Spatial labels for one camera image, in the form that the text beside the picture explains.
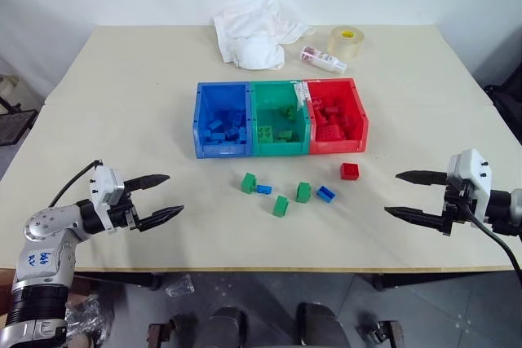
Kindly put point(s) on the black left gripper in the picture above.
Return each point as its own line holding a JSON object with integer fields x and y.
{"x": 124, "y": 213}

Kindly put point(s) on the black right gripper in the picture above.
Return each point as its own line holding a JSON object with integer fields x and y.
{"x": 454, "y": 209}

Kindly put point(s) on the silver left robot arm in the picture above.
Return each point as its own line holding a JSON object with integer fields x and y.
{"x": 45, "y": 258}

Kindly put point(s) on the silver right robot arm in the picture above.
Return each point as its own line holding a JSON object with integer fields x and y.
{"x": 499, "y": 209}

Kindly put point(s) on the black table caster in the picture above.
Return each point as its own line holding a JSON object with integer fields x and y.
{"x": 156, "y": 282}
{"x": 379, "y": 283}

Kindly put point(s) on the blue plastic bin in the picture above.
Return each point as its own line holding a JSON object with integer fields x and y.
{"x": 222, "y": 150}

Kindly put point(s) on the small clear plastic bag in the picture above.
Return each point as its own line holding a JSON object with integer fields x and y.
{"x": 180, "y": 286}

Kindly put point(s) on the green building block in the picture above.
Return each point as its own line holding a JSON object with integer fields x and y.
{"x": 284, "y": 135}
{"x": 248, "y": 183}
{"x": 280, "y": 206}
{"x": 303, "y": 192}
{"x": 289, "y": 113}

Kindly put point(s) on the hollow blue building block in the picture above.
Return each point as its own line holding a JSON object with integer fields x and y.
{"x": 326, "y": 194}

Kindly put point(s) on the red plastic bin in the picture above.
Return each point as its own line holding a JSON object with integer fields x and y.
{"x": 338, "y": 146}

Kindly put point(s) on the small blue building block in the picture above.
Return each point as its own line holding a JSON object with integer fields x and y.
{"x": 264, "y": 189}

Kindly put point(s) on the large red building block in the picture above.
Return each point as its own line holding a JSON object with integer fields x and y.
{"x": 331, "y": 133}

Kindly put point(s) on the green plastic bin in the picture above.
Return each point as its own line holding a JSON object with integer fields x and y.
{"x": 277, "y": 149}

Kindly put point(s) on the dark rusty foot part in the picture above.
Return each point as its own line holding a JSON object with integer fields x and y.
{"x": 381, "y": 331}
{"x": 171, "y": 331}

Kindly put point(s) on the crumpled clear plastic wrap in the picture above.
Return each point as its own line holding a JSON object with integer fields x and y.
{"x": 89, "y": 319}

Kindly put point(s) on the clear plastic bag with label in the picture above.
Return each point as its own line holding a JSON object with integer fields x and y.
{"x": 302, "y": 93}

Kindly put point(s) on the small white bottle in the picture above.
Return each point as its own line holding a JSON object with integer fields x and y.
{"x": 322, "y": 59}

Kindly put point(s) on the clear tape roll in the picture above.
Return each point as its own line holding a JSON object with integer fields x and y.
{"x": 346, "y": 44}

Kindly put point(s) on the white crumpled cloth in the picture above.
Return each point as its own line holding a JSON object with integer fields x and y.
{"x": 253, "y": 26}

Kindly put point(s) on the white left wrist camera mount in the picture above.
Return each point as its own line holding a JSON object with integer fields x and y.
{"x": 104, "y": 185}

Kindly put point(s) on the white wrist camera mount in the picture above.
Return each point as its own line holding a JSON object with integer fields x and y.
{"x": 475, "y": 173}
{"x": 104, "y": 185}

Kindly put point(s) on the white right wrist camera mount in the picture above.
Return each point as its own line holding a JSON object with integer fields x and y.
{"x": 475, "y": 173}

